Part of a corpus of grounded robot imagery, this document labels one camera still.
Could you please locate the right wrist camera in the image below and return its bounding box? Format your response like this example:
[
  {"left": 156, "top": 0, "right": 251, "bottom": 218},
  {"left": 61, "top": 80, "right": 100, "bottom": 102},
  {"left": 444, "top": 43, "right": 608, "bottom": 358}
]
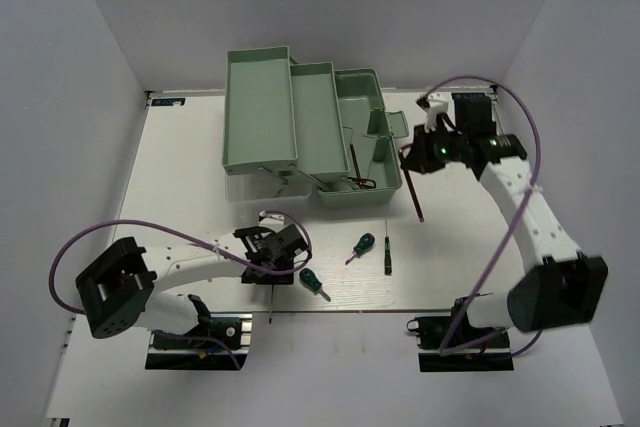
[{"left": 416, "top": 92, "right": 453, "bottom": 131}]

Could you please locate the blue red precision screwdriver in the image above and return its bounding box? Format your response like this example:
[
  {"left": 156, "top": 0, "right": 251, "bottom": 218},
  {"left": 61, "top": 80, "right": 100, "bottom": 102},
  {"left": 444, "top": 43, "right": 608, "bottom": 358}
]
[{"left": 268, "top": 285, "right": 275, "bottom": 324}]

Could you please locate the angled hex key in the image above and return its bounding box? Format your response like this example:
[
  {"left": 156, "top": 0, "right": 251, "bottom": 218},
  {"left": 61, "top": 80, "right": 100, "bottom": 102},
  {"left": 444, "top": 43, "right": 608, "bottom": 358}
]
[{"left": 347, "top": 177, "right": 376, "bottom": 190}]

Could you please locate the long hex key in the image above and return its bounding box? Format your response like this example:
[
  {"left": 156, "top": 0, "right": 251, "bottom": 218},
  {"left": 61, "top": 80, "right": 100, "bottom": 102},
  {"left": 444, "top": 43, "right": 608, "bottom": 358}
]
[{"left": 350, "top": 144, "right": 365, "bottom": 178}]

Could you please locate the green stubby screwdriver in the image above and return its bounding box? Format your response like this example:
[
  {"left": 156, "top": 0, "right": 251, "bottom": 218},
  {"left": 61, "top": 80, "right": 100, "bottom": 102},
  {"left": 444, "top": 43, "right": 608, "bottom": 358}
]
[
  {"left": 345, "top": 233, "right": 375, "bottom": 265},
  {"left": 299, "top": 268, "right": 331, "bottom": 302}
]

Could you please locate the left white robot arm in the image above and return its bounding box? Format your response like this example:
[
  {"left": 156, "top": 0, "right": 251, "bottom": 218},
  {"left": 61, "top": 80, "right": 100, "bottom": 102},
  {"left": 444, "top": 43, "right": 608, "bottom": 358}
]
[{"left": 75, "top": 224, "right": 311, "bottom": 346}]

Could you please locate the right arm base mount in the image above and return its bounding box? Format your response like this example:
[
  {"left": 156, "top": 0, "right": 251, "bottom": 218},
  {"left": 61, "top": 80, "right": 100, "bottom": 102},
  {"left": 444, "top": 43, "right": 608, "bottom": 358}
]
[{"left": 406, "top": 315, "right": 514, "bottom": 373}]

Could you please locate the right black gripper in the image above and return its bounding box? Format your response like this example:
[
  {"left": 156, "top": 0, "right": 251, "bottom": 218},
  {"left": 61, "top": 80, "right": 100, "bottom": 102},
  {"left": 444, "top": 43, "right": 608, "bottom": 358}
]
[{"left": 401, "top": 120, "right": 467, "bottom": 174}]

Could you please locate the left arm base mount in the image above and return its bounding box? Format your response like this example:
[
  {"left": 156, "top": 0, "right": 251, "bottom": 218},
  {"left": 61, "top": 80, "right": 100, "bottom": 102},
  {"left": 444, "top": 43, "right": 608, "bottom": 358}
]
[{"left": 145, "top": 314, "right": 253, "bottom": 372}]

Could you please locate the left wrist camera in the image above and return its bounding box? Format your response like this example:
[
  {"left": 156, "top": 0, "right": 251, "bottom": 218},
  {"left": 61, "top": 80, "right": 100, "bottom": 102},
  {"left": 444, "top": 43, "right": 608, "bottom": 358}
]
[{"left": 258, "top": 211, "right": 286, "bottom": 232}]

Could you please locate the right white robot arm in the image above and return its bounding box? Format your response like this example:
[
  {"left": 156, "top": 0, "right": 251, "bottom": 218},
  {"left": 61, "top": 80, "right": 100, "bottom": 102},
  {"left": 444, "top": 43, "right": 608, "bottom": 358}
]
[{"left": 401, "top": 93, "right": 608, "bottom": 352}]

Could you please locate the green plastic toolbox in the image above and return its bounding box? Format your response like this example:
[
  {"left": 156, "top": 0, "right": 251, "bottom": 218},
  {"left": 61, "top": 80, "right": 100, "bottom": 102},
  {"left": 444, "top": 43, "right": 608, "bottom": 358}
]
[{"left": 221, "top": 46, "right": 408, "bottom": 209}]

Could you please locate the large hex key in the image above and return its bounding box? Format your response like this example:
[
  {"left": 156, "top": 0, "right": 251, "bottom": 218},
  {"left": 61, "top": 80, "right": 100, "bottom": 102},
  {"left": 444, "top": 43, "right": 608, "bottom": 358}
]
[{"left": 398, "top": 144, "right": 425, "bottom": 223}]

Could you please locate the dark green slim screwdriver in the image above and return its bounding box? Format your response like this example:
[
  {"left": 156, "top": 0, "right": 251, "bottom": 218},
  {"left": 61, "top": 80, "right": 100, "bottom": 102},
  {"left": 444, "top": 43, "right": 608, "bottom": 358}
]
[{"left": 384, "top": 220, "right": 392, "bottom": 276}]

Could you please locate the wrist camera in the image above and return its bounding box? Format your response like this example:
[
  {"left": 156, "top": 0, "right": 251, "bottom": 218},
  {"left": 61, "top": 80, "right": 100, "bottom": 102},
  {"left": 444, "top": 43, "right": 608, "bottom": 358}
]
[
  {"left": 258, "top": 211, "right": 286, "bottom": 232},
  {"left": 416, "top": 92, "right": 453, "bottom": 131}
]

